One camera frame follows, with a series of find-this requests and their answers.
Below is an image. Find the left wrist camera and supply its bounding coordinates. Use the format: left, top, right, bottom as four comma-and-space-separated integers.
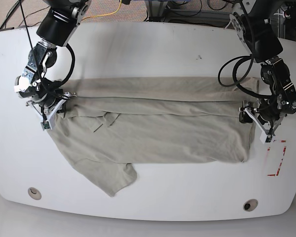
259, 132, 275, 144

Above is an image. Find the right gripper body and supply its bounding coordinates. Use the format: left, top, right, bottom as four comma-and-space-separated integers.
26, 92, 76, 123

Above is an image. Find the red tape marking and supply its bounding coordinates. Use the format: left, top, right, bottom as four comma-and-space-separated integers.
265, 140, 288, 177

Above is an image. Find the right table grommet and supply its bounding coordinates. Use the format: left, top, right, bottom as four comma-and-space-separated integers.
243, 199, 258, 212

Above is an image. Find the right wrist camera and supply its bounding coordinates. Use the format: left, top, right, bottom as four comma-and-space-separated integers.
40, 119, 55, 130

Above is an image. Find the table grommet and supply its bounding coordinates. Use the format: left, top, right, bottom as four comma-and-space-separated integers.
243, 199, 258, 212
28, 187, 41, 200

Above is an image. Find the beige t-shirt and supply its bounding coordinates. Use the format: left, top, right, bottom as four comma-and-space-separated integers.
48, 77, 254, 197

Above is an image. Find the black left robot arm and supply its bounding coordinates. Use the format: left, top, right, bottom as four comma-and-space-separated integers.
230, 0, 296, 143

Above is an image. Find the left table grommet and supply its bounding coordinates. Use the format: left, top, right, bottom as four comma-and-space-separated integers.
28, 187, 41, 200

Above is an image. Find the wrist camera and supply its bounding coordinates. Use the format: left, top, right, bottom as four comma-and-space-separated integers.
40, 119, 55, 130
259, 132, 275, 144

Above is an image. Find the aluminium table leg frame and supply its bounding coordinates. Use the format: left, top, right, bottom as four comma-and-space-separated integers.
144, 0, 177, 22

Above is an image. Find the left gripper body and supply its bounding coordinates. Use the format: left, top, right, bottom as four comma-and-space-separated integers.
239, 100, 286, 135

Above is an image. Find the yellow cable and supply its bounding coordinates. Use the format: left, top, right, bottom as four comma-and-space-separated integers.
81, 0, 121, 21

